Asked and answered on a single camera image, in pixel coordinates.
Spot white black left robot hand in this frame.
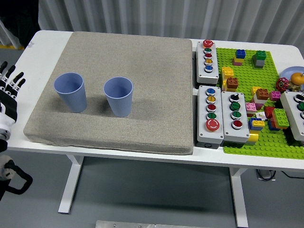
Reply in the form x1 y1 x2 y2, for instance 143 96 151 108
0 61 26 135

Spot blue ribbed plastic cup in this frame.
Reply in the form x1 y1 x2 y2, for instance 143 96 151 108
53 72 88 113
103 76 133 118

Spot yellow floor tape strip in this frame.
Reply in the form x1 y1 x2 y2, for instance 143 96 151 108
0 44 24 50

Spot white table leg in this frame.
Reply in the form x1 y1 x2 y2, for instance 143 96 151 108
229 167 249 228
58 154 84 214

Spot grey-brown fabric mat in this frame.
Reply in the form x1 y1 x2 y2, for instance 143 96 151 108
23 31 194 156

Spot white pleated curtain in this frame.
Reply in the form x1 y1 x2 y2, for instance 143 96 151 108
0 0 304 47

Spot grey five-button box large stop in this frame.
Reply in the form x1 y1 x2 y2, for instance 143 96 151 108
196 85 225 149

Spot grey five-button box small stop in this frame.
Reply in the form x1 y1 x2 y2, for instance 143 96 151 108
195 39 219 85

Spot brown toy brick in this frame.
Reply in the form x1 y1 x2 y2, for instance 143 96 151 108
256 88 270 100
226 77 239 90

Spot green studded baseplate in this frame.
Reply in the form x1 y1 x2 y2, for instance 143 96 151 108
215 47 304 159

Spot yellow cylinder toy block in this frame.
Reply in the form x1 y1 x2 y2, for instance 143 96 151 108
244 133 259 146

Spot red toy brick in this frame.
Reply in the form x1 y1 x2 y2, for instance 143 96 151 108
263 106 276 119

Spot magenta toy brick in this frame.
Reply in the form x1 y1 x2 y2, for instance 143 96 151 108
269 91 282 102

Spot large green toy brick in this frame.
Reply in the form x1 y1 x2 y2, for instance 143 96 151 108
272 108 290 129

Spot red handwheel brass valve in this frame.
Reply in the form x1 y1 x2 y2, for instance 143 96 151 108
275 77 304 93

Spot pale blue plate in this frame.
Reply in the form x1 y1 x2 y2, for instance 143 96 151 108
281 66 304 92

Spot grey button box partly seen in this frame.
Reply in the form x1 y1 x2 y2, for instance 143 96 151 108
279 91 304 144

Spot orange fruit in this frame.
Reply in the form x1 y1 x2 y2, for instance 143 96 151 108
291 72 304 85

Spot grey box with selector switch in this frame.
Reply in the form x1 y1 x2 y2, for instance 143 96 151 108
220 91 250 143

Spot black power cable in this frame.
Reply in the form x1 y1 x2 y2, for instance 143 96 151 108
281 171 304 179

